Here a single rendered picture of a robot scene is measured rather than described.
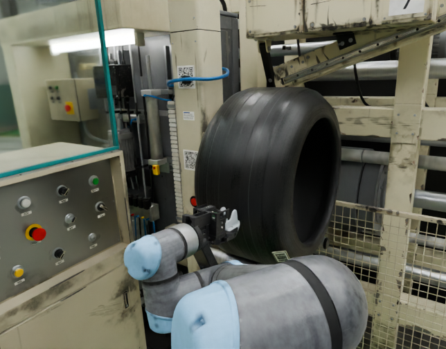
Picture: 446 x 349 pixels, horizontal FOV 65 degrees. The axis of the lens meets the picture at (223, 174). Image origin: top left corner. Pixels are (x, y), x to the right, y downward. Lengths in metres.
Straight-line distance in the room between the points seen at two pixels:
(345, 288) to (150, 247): 0.40
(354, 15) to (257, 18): 0.34
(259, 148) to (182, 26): 0.53
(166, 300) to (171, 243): 0.11
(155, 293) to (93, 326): 0.73
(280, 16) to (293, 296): 1.11
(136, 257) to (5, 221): 0.58
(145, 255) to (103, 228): 0.71
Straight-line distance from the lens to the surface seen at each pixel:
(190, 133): 1.26
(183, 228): 0.76
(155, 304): 0.73
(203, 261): 0.87
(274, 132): 0.93
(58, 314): 1.32
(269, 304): 0.35
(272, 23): 1.36
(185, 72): 1.24
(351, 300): 0.40
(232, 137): 0.97
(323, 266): 0.40
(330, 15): 1.28
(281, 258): 1.03
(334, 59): 1.40
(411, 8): 1.22
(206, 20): 1.24
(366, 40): 1.38
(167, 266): 0.71
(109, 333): 1.50
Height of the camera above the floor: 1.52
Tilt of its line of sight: 16 degrees down
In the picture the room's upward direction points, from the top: 2 degrees counter-clockwise
